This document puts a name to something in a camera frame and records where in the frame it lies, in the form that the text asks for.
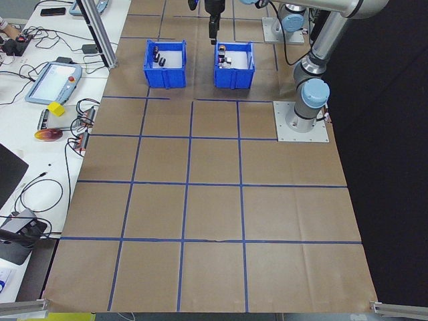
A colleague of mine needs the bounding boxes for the black frame cover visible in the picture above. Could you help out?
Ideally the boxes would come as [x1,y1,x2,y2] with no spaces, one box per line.
[319,0,428,307]

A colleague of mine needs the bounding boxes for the blue plastic button bin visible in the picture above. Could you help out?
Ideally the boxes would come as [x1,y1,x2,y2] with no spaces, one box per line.
[213,41,257,90]

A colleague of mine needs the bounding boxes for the yellow sheet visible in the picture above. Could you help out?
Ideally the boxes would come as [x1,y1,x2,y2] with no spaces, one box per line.
[45,312,95,321]

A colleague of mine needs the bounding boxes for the grey stand base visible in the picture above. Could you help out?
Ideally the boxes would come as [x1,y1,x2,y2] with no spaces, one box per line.
[0,239,33,267]

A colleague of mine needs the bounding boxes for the person forearm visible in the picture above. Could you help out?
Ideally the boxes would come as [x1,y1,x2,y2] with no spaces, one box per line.
[0,15,21,39]

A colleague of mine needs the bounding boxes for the long black desk cable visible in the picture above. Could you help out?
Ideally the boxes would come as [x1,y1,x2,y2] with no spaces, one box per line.
[39,138,76,239]

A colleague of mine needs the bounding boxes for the black laptop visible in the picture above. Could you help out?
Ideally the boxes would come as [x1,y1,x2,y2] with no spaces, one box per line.
[0,142,30,211]

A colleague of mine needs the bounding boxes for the black circuit device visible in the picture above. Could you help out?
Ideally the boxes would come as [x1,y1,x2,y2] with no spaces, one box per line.
[2,32,34,57]

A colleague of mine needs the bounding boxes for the aluminium extrusion post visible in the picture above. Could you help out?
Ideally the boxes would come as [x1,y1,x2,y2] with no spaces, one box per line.
[74,0,118,70]

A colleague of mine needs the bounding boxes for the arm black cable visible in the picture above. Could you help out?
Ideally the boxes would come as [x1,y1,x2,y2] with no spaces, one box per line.
[270,0,310,67]

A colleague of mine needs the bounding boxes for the red yellow mango toy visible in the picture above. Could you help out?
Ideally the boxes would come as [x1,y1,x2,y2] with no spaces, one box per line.
[33,129,64,142]

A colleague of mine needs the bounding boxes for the yellow block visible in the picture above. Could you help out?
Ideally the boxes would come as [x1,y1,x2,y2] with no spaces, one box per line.
[47,101,66,118]

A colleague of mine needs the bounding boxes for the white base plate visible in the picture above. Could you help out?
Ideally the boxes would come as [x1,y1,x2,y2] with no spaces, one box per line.
[273,100,331,144]
[261,16,306,43]

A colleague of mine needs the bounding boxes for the blue plastic cylinder bin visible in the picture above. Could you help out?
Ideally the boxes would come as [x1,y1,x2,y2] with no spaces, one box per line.
[142,39,187,90]

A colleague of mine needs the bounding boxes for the white blue box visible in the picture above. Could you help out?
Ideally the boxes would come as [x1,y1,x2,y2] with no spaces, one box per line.
[0,266,17,296]

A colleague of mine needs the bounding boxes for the white desk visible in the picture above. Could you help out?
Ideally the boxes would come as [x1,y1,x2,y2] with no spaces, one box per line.
[0,0,132,304]

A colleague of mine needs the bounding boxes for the grey blue teach pendant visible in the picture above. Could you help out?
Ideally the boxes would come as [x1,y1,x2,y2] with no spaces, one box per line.
[69,0,112,17]
[24,61,84,105]

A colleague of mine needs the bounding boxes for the black looped desk cable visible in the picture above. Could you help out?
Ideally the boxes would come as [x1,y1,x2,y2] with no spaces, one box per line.
[19,179,64,214]

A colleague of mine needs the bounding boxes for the grey flat box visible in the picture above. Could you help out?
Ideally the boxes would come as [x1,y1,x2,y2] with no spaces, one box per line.
[35,108,74,131]

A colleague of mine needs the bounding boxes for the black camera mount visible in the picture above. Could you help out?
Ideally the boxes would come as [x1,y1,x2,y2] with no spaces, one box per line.
[18,219,48,249]

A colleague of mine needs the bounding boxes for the silver usb hub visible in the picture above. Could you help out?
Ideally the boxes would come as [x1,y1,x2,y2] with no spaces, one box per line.
[0,209,38,235]

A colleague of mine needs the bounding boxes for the aluminium extrusion bar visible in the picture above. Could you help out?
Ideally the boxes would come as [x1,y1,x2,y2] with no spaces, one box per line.
[368,300,428,318]
[0,298,51,319]

